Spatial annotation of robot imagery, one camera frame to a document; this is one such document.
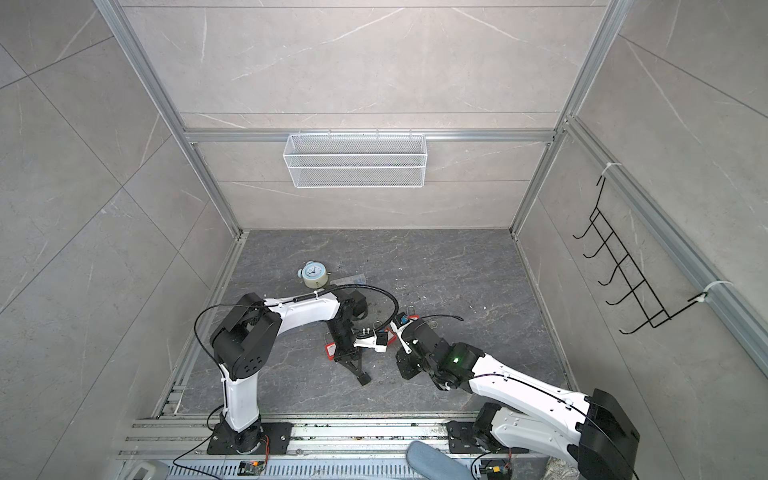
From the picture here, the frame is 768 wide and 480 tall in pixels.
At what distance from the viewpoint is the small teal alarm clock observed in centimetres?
102

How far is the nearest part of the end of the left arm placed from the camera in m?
0.77

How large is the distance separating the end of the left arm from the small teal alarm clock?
0.90ft
